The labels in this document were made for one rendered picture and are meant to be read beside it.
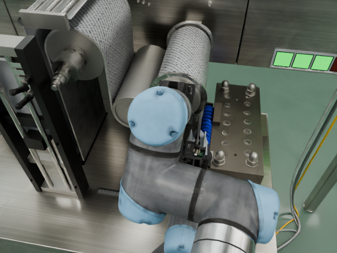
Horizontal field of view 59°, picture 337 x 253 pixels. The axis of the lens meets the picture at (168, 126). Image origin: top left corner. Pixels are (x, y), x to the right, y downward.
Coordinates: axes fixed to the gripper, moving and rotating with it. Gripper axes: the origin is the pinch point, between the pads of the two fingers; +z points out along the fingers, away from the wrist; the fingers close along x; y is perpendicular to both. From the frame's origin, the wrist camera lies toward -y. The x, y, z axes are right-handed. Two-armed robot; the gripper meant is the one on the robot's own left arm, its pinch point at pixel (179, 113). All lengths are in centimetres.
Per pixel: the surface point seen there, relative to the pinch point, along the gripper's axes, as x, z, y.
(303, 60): -35, 31, 19
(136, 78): 13.8, 9.1, 7.4
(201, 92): -4.7, 0.6, 5.7
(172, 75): 2.6, -1.9, 8.9
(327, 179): -77, 97, -34
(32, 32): 36.4, -4.5, 15.1
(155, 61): 10.3, 16.8, 13.0
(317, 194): -77, 106, -46
